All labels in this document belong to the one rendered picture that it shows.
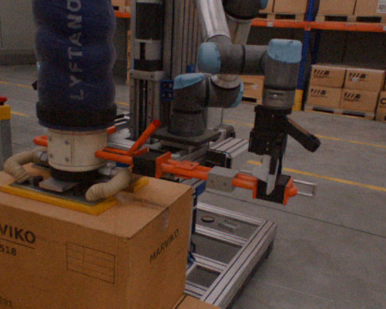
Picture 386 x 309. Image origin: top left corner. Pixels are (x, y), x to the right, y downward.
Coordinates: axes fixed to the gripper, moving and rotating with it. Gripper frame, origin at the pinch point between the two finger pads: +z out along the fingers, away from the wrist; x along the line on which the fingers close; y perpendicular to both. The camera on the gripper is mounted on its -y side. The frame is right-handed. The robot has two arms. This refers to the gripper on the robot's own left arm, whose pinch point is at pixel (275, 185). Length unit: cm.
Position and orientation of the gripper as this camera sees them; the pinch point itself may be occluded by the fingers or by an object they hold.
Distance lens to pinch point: 107.1
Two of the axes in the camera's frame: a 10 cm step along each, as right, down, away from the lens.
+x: -3.9, 2.6, -8.8
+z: -0.6, 9.5, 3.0
